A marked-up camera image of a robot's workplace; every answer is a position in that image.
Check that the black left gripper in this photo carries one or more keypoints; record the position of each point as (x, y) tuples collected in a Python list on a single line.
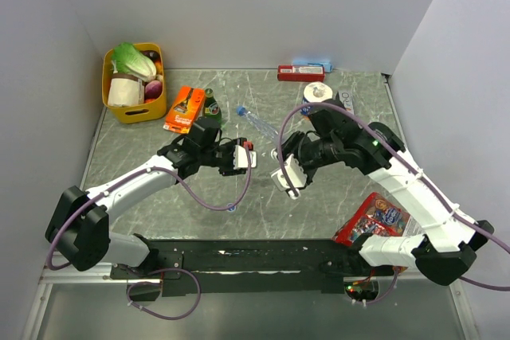
[(229, 170)]

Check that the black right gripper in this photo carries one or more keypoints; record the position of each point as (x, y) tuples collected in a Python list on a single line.
[(292, 145)]

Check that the blue white bottle cap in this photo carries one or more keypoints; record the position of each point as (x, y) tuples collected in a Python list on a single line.
[(274, 154), (232, 208)]

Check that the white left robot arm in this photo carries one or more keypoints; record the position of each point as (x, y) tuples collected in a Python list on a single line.
[(80, 226)]

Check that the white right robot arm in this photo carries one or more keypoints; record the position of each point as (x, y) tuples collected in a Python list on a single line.
[(447, 246)]

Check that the green glass bottle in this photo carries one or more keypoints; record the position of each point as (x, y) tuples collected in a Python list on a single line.
[(211, 107)]

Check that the toilet paper roll blue wrapper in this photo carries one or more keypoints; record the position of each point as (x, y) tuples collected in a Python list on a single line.
[(316, 92)]

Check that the orange razor box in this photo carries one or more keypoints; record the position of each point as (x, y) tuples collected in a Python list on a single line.
[(186, 108)]

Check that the red rectangular box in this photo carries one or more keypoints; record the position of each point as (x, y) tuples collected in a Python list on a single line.
[(300, 73)]

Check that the silver toothpaste box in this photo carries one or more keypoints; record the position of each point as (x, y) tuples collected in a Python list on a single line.
[(346, 99)]

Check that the light blue packet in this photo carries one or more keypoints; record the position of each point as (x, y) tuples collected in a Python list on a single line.
[(327, 65)]

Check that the red onion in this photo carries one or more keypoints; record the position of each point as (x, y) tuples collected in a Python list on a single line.
[(153, 90)]

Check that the red snack bag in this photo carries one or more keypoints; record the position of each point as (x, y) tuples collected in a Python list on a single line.
[(377, 216)]

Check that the yellow plastic basket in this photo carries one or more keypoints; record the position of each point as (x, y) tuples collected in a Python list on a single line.
[(149, 109)]

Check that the white paper wrapped package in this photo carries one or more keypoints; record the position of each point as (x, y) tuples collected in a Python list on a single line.
[(125, 91)]

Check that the toy napa cabbage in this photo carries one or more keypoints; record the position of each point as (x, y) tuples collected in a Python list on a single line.
[(127, 59)]

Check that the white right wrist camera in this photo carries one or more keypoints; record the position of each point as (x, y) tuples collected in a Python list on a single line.
[(291, 178)]

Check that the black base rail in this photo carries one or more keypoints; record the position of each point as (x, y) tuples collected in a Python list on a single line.
[(181, 267)]

